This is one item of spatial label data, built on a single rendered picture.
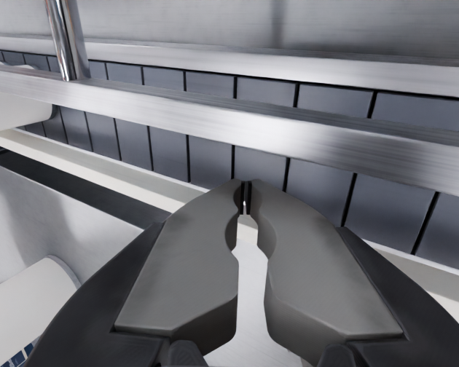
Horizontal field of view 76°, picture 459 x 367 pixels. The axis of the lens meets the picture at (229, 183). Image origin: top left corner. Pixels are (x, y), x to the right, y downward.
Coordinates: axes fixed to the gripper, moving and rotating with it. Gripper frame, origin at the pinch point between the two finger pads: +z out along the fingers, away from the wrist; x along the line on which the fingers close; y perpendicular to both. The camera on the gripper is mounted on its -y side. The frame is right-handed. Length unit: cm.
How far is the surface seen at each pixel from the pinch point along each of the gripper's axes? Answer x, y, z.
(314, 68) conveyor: 3.5, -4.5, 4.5
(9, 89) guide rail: -12.2, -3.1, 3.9
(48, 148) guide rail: -17.2, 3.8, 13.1
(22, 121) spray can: -19.4, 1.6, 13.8
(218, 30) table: -1.8, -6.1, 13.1
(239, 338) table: 0.9, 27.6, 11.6
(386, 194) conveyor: 7.6, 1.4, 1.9
